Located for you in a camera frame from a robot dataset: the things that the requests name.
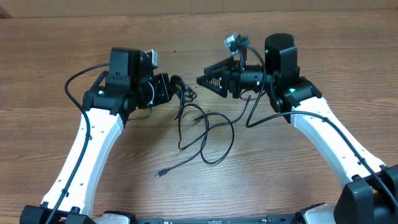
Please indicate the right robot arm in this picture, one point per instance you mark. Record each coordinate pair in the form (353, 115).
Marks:
(369, 187)

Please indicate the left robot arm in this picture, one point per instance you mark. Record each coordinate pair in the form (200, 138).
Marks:
(128, 84)

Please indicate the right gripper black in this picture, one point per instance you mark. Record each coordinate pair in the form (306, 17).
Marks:
(226, 76)

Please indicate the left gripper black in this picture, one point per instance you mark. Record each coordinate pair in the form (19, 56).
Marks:
(164, 89)

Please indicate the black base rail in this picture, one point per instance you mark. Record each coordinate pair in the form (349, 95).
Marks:
(214, 221)

